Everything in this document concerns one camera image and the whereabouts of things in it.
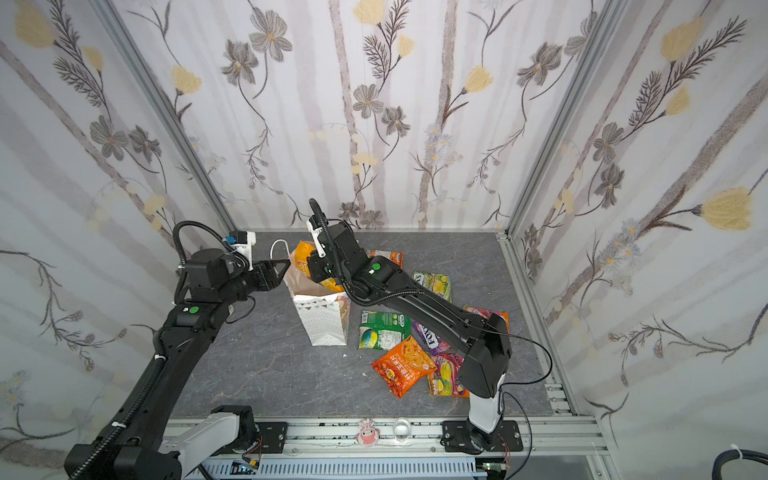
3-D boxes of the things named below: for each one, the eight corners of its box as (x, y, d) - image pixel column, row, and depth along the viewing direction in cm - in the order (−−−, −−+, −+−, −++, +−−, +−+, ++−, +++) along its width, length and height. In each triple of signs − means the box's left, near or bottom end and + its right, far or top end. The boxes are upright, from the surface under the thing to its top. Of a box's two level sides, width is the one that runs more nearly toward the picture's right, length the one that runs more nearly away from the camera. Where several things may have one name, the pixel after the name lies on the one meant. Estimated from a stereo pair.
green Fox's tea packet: (358, 349, 91) (358, 345, 89) (361, 315, 99) (360, 310, 96) (411, 349, 91) (412, 345, 89) (410, 315, 99) (410, 310, 97)
